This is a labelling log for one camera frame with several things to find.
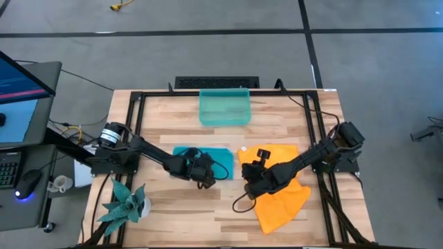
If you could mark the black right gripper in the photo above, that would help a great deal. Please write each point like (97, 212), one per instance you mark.
(259, 180)

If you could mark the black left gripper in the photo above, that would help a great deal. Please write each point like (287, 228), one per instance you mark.
(200, 167)

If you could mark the teal microfiber towel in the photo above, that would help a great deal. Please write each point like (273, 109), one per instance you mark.
(221, 159)

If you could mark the orange microfiber towel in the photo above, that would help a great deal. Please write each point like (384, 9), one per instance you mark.
(280, 211)

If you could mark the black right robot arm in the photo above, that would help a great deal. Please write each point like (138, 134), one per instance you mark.
(311, 154)

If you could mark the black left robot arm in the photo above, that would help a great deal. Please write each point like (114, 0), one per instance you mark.
(149, 150)

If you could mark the teal translucent plastic basket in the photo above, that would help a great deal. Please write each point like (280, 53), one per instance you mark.
(225, 107)

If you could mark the artificial teal potted plant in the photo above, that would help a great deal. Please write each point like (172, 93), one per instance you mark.
(121, 207)

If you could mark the black perforated floor vent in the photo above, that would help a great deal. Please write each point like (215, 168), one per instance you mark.
(216, 82)

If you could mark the white paper sheet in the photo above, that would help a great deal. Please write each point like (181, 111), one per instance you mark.
(83, 174)

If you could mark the clear glass mug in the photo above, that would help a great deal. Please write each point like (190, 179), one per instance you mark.
(60, 184)

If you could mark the black caster wheel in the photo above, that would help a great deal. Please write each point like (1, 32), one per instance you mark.
(49, 227)

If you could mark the black computer mouse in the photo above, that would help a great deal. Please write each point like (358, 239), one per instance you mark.
(27, 183)

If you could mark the grey tripod base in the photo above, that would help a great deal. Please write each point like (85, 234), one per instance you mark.
(427, 131)

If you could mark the grey computer desk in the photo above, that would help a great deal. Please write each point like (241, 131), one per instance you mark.
(24, 214)

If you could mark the black keyboard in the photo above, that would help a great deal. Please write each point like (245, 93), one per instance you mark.
(8, 169)

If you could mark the computer monitor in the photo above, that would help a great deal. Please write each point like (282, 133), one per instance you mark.
(14, 83)

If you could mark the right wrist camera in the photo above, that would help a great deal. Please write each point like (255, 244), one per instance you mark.
(264, 154)

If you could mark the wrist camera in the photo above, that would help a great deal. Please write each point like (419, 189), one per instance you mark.
(192, 154)
(264, 154)

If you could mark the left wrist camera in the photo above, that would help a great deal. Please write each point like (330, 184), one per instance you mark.
(192, 154)

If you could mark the black aluminium table frame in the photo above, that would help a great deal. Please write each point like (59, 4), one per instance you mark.
(225, 93)

